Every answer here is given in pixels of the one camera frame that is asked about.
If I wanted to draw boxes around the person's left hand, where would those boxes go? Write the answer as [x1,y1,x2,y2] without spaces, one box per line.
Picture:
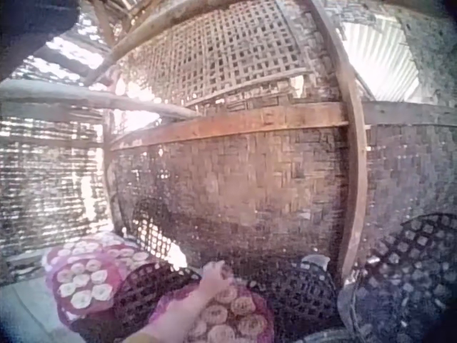
[199,259,236,298]

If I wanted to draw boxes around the pink tray of brown snacks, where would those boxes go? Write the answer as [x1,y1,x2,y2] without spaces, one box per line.
[152,281,276,343]

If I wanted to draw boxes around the group of brown spiral snacks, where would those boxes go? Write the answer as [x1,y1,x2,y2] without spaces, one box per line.
[187,284,269,343]

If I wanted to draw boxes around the dark woven lattice tray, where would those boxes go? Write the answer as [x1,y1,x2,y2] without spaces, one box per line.
[249,263,344,342]
[113,262,204,340]

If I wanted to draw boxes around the pink tray of white snacks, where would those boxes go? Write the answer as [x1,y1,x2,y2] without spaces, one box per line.
[51,256,125,324]

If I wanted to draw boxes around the pink tray of pale snacks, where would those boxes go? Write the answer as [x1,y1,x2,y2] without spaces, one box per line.
[41,232,155,274]

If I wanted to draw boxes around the reddish wooden cross beam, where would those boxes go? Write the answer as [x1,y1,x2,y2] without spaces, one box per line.
[109,101,350,151]

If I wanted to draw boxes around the large dark lattice basket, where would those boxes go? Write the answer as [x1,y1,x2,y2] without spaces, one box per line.
[348,212,457,343]

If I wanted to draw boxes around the grey bamboo pole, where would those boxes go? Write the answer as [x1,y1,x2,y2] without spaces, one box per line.
[0,79,201,119]

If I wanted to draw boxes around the open bamboo lattice panel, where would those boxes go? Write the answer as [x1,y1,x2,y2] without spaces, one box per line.
[156,0,317,106]

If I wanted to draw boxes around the grey wooden cross beam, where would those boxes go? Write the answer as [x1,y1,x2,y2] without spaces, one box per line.
[362,101,457,129]

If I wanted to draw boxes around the slanted bamboo pole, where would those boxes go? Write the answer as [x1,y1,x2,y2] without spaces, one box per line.
[84,0,233,86]

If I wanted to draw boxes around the corrugated metal sheet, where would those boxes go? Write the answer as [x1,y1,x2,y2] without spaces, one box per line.
[338,14,423,104]

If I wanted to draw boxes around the group of white ring snacks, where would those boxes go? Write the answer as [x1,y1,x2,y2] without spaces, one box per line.
[56,259,114,310]

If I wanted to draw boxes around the upright wooden post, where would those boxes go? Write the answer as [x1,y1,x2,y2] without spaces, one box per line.
[309,0,369,287]

